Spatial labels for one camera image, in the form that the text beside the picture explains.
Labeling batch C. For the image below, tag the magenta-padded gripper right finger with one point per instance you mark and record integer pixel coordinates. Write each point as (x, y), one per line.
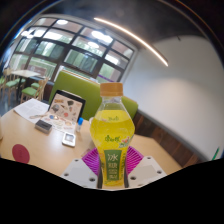
(146, 170)

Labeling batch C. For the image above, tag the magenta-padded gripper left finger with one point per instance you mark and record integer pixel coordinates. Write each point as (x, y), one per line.
(78, 171)

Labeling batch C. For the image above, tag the yellow drink bottle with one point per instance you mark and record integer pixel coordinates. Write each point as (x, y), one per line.
(111, 133)

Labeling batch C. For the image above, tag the small white device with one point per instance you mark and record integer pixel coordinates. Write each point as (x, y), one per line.
(68, 139)

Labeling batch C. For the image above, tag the small blue-capped bottle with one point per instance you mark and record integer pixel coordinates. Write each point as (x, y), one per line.
(79, 126)

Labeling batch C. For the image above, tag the printed menu card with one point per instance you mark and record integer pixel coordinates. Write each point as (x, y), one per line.
(58, 120)

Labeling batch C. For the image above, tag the small dark box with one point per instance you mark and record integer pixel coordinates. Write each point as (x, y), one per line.
(43, 126)

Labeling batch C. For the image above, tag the black framed menu stand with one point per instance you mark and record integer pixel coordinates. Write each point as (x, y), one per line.
(68, 105)

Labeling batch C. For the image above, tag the white paper sheet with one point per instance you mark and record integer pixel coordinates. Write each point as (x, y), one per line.
(30, 108)

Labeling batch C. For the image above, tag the green upholstered bench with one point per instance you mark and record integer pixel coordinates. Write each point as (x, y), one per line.
(76, 86)

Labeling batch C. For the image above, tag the wooden chairs with green seats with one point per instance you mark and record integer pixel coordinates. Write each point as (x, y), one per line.
(30, 91)

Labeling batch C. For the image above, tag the wooden dining table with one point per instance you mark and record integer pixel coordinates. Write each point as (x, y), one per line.
(25, 72)

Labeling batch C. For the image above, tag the long curved ceiling light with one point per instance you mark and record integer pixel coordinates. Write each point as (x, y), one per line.
(140, 40)

